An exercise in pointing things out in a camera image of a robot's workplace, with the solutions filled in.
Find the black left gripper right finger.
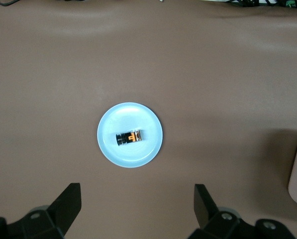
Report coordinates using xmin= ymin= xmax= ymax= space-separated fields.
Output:
xmin=188 ymin=183 xmax=295 ymax=239

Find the orange black push-button switch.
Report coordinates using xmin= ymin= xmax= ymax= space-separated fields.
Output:
xmin=115 ymin=129 xmax=143 ymax=146

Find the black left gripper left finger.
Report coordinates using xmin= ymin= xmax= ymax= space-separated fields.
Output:
xmin=0 ymin=182 xmax=83 ymax=239

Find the light blue round plate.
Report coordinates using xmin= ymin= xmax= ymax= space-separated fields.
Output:
xmin=97 ymin=101 xmax=164 ymax=169

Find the cable tangle with coloured connectors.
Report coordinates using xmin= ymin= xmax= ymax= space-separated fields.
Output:
xmin=222 ymin=0 xmax=297 ymax=8

